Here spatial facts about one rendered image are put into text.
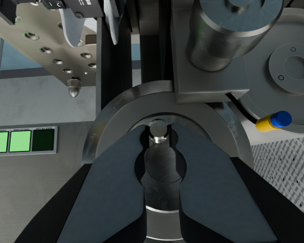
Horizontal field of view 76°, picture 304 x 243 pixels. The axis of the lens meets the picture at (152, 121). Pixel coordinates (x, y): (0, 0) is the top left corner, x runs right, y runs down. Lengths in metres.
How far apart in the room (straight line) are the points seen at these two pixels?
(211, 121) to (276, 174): 0.22
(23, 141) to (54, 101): 2.14
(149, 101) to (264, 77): 0.11
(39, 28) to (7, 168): 0.37
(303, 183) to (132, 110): 0.24
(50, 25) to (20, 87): 2.67
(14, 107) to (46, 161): 2.45
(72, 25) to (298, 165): 0.31
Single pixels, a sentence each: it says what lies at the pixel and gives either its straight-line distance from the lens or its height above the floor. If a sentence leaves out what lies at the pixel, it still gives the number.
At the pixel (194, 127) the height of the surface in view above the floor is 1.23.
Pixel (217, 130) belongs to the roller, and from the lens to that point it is 0.17.
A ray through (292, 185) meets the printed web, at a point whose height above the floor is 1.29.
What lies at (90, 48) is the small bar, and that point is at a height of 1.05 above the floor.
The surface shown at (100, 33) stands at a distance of 0.22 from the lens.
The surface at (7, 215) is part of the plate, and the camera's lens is 0.63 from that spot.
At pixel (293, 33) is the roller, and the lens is 0.24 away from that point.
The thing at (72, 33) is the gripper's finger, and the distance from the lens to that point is 0.21.
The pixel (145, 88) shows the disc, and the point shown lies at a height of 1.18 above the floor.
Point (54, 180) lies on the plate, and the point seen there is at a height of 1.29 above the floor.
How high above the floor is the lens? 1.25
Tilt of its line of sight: 11 degrees down
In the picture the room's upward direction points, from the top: 177 degrees clockwise
